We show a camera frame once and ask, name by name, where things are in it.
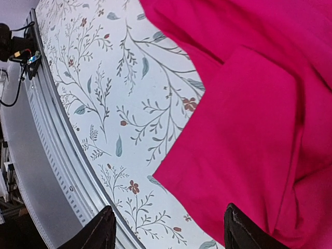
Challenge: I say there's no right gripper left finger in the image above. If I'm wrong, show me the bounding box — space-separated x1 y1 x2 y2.
58 205 116 249

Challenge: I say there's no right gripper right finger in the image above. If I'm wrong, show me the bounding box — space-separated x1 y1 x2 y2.
224 203 288 249

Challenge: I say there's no red t-shirt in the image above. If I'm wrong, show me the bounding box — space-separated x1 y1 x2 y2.
141 1 331 248

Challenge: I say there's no floral tablecloth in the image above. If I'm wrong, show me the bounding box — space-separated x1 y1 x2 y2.
36 1 220 248

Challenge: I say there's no front aluminium rail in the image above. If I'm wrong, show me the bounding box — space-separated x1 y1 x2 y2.
0 7 146 249

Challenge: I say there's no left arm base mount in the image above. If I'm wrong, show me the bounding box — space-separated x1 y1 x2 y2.
1 21 42 80

